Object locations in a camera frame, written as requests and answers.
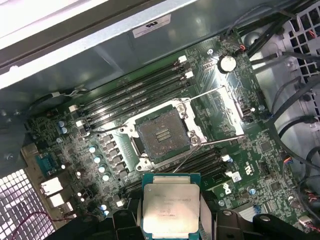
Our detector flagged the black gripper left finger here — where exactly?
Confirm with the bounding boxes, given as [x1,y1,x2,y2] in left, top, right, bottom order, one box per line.
[53,199,144,240]

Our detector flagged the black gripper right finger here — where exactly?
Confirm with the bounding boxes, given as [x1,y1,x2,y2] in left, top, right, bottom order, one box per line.
[199,191,316,240]

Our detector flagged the silver CPU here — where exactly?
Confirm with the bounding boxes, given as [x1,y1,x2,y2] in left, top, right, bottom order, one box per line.
[141,171,202,240]

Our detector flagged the thin metal locking lever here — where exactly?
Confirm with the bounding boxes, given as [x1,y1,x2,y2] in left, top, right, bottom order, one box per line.
[172,144,202,175]
[81,127,126,138]

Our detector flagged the metal socket cover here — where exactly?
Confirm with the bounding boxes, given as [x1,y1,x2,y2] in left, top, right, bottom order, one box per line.
[184,84,247,147]

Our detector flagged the CPU socket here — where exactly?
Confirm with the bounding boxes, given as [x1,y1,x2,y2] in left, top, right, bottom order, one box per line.
[119,98,208,173]

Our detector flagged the RAM slot white clips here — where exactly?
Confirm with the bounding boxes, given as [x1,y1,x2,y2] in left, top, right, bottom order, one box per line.
[201,170,235,188]
[68,54,188,114]
[75,70,195,129]
[122,154,233,203]

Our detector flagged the green motherboard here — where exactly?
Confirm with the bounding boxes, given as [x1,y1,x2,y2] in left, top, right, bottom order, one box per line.
[23,27,305,240]

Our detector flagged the round coin battery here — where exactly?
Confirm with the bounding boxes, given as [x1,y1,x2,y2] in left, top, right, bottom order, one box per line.
[217,54,237,74]

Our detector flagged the black PC case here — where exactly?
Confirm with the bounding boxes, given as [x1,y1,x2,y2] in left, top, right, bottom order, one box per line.
[0,0,320,240]

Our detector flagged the red black thin wire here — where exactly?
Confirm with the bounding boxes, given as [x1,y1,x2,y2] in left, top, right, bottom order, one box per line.
[14,211,76,240]

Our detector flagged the thick black cable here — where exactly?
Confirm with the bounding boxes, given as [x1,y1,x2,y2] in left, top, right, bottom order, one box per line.
[246,14,320,63]

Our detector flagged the small case wall sticker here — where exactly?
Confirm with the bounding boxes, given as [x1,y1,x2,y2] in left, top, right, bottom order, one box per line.
[132,13,172,39]

